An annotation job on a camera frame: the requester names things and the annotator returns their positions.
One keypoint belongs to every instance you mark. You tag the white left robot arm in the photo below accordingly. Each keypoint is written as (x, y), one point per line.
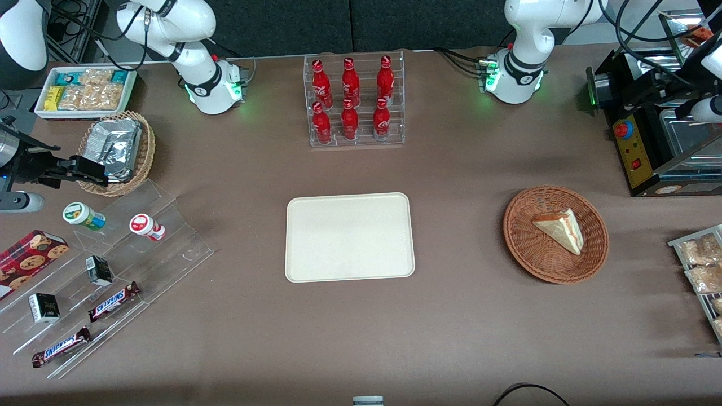
(524, 34)

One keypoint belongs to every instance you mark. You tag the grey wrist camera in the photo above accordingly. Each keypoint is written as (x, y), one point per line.
(709, 109)
(20, 202)

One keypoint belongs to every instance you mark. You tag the yellow snack packet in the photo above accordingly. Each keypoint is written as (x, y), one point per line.
(53, 98)

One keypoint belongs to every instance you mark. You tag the Snickers chocolate bar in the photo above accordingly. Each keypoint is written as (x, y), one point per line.
(114, 300)
(61, 347)

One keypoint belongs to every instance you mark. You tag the clear acrylic step display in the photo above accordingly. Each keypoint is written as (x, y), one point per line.
(169, 248)

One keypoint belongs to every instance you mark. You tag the triangular sandwich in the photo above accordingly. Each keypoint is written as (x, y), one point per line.
(560, 228)

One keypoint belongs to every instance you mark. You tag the clear pastry packet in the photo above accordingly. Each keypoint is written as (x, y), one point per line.
(699, 251)
(705, 278)

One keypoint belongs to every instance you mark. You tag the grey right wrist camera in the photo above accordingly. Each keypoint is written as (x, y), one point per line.
(20, 202)

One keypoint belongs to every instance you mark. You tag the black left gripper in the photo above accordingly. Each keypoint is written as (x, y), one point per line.
(663, 82)

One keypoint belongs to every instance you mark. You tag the white snack bin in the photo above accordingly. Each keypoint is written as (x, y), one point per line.
(42, 113)

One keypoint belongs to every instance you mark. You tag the black food warmer machine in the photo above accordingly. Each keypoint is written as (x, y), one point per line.
(637, 158)

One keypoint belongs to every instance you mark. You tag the cream plastic tray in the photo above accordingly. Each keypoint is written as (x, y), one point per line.
(350, 237)

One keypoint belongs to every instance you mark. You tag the red cookie box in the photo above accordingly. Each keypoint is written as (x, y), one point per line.
(25, 264)

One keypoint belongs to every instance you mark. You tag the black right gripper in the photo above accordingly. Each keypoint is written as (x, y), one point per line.
(32, 163)

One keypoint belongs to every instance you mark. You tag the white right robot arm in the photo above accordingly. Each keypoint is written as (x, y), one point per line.
(169, 22)

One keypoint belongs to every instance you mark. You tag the red cola bottle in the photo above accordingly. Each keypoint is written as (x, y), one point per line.
(321, 87)
(351, 84)
(386, 82)
(382, 120)
(350, 123)
(321, 125)

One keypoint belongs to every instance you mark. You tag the tray of snack bags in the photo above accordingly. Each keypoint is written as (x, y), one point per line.
(677, 243)

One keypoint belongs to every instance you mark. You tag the green lid cup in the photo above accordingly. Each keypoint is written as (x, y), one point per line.
(82, 215)

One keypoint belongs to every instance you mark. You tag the large brown wicker basket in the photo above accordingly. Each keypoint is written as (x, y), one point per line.
(541, 259)

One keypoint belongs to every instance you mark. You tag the silver foil packet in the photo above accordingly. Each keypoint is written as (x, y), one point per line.
(113, 146)

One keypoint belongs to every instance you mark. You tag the red lid cup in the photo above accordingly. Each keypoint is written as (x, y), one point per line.
(145, 226)

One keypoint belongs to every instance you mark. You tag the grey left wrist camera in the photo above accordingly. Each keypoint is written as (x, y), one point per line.
(709, 109)

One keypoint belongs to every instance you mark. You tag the small black carton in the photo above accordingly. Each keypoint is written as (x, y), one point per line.
(98, 270)
(44, 308)

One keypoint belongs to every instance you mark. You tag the clear nut packet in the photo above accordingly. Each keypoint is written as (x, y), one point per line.
(107, 96)
(72, 98)
(96, 77)

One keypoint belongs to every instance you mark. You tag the small tan wicker basket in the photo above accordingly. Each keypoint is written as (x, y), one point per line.
(148, 152)

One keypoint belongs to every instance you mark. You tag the clear acrylic bottle rack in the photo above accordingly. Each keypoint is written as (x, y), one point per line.
(364, 141)

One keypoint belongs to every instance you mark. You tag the teal snack packet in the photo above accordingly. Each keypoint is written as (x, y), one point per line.
(66, 79)
(119, 76)

